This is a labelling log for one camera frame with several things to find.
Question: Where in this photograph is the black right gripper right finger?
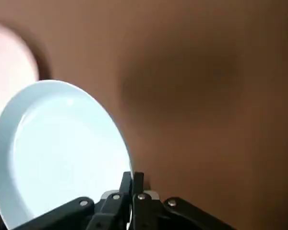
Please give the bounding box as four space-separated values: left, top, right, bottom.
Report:
132 171 236 230

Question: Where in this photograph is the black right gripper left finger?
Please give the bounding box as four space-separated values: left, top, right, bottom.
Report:
13 171 132 230

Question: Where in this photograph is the pale blue plate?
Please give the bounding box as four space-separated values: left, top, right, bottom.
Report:
0 80 135 230

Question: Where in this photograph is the pale pink plate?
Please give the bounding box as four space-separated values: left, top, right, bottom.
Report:
0 21 39 127

